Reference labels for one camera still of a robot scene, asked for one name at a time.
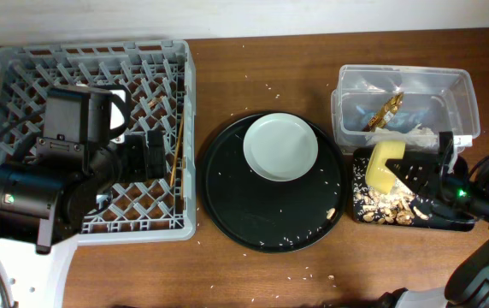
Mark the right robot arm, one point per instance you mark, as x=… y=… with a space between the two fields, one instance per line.
x=468 y=285

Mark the food scraps and rice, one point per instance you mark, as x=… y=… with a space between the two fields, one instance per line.
x=399 y=207

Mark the white tissue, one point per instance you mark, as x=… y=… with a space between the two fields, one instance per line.
x=418 y=137

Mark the yellow bowl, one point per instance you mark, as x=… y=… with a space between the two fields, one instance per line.
x=378 y=176

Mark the wooden chopstick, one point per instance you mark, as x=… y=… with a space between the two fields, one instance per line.
x=183 y=176
x=177 y=151

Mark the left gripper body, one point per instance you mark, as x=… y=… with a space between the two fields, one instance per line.
x=133 y=164

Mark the brown snack wrapper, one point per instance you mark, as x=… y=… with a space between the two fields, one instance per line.
x=385 y=114

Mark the clear plastic waste bin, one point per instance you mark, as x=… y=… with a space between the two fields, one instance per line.
x=442 y=99

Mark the grey plastic dishwasher rack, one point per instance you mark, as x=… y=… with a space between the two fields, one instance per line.
x=159 y=78

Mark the light grey plate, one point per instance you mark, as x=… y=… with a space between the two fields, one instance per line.
x=280 y=147

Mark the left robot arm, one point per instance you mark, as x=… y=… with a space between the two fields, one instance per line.
x=52 y=181

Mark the round black serving tray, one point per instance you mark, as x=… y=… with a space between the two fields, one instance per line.
x=270 y=216

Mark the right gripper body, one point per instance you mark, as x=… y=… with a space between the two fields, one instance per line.
x=461 y=193

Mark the black rectangular waste tray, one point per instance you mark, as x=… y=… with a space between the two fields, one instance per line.
x=435 y=222

